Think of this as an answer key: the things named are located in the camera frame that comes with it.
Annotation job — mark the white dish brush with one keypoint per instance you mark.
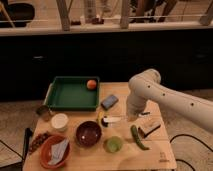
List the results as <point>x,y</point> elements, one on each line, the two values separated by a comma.
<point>106,120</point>

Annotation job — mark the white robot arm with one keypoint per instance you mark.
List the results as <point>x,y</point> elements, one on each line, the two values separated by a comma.
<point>146,86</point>

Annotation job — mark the purple bowl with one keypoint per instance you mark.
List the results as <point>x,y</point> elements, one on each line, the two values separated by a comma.
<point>88,134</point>

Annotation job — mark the wooden block brush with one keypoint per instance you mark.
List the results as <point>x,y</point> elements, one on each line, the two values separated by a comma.
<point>148,127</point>

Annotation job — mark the orange bowl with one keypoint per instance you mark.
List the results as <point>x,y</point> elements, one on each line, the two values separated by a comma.
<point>45,152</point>

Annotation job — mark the blue sponge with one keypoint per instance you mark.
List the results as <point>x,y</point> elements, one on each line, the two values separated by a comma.
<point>109,101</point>

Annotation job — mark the orange fruit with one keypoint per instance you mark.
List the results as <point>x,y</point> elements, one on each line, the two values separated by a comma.
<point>91,84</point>

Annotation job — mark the yellow banana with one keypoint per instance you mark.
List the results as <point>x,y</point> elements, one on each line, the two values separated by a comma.
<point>100,117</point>

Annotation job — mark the green plastic tray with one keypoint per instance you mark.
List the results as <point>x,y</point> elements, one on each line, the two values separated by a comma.
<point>71,93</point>

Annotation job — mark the green chili pepper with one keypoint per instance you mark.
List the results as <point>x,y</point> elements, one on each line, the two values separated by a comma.
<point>136,138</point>

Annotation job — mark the green cup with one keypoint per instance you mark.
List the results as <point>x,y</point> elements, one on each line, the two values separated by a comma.
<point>113,144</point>

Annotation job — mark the white round container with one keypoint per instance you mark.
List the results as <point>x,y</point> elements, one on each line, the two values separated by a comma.
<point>59,122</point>

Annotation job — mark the small metal cup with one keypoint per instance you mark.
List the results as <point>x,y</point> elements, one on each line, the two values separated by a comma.
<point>44,112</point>

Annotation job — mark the crumpled grey cloth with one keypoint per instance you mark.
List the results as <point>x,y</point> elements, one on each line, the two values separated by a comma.
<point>57,152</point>

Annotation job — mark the dark red grapes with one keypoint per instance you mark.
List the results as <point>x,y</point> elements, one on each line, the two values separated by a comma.
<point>38,141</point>

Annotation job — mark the black chair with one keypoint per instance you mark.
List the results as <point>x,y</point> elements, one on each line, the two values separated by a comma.
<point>20,13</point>

